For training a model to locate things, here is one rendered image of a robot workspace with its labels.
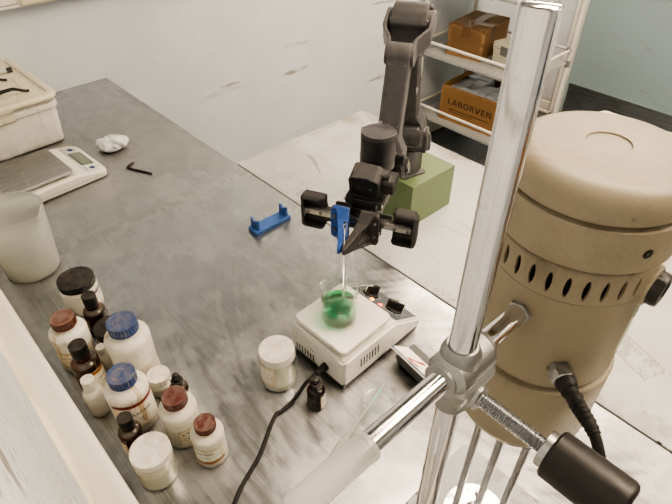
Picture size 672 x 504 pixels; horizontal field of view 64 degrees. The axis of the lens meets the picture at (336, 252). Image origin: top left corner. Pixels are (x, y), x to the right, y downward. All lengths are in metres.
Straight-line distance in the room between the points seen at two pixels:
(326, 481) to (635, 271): 0.19
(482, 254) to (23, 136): 1.57
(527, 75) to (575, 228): 0.12
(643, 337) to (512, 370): 0.78
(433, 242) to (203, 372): 0.57
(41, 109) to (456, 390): 1.53
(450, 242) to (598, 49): 2.72
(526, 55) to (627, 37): 3.54
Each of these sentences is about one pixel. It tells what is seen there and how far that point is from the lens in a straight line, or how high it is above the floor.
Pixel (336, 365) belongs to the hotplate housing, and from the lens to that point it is 0.90.
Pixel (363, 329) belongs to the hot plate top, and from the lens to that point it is 0.90.
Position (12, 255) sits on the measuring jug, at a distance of 1.22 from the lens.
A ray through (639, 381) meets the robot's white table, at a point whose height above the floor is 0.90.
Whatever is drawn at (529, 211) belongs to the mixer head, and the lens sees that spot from 0.31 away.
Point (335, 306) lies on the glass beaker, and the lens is 0.86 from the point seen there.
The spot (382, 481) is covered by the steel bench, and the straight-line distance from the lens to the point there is 0.86.
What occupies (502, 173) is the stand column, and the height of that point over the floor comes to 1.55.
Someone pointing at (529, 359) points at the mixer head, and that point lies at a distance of 0.37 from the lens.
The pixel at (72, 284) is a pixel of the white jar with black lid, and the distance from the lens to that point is 1.11.
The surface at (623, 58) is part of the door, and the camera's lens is 3.77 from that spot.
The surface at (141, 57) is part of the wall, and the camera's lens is 2.21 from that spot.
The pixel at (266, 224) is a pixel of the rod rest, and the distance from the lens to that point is 1.25.
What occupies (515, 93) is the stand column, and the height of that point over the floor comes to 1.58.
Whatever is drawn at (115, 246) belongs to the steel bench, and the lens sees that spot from 1.29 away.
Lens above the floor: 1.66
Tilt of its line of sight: 40 degrees down
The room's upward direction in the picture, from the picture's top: straight up
